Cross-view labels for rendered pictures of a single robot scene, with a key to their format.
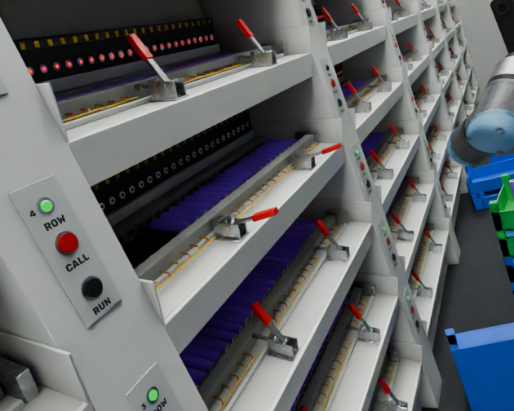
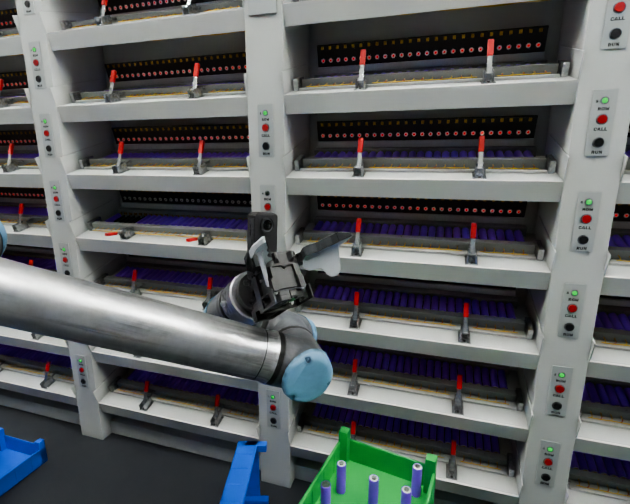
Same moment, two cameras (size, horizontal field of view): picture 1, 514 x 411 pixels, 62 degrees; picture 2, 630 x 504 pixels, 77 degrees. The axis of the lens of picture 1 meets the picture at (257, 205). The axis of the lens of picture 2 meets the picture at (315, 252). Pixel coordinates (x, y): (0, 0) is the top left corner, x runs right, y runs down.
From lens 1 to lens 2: 144 cm
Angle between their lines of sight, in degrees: 70
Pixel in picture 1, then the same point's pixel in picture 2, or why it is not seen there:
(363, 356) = not seen: hidden behind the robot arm
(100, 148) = (76, 179)
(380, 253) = not seen: hidden behind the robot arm
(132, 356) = (63, 236)
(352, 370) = not seen: hidden behind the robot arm
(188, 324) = (85, 244)
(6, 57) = (58, 147)
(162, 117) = (101, 178)
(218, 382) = (118, 280)
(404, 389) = (234, 425)
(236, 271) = (112, 247)
